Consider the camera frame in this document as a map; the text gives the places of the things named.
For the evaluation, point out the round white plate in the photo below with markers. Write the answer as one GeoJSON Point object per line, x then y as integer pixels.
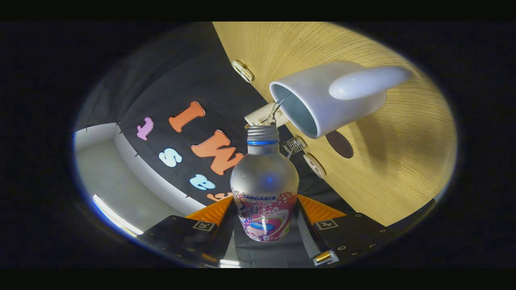
{"type": "Point", "coordinates": [314, 166]}

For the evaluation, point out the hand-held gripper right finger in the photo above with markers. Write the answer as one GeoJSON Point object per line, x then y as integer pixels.
{"type": "Point", "coordinates": [310, 241]}

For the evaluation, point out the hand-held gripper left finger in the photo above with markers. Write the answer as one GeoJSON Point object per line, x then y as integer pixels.
{"type": "Point", "coordinates": [225, 241]}

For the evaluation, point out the silver juice bottle colourful label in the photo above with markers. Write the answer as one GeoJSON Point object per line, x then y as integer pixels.
{"type": "Point", "coordinates": [264, 177]}

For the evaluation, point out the dark brown round coaster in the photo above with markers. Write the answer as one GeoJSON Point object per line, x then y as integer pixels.
{"type": "Point", "coordinates": [342, 147]}

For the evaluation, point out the white cup blue inside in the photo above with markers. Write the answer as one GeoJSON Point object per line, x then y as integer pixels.
{"type": "Point", "coordinates": [322, 92]}

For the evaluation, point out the white toaster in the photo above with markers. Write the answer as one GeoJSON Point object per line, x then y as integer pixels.
{"type": "Point", "coordinates": [258, 117]}

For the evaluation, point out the wooden table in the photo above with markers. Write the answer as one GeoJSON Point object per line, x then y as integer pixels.
{"type": "Point", "coordinates": [403, 161]}

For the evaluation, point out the black backdrop cloth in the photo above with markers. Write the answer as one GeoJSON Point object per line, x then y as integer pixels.
{"type": "Point", "coordinates": [181, 88]}

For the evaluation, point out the white divided dish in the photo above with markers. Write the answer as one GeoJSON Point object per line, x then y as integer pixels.
{"type": "Point", "coordinates": [242, 71]}

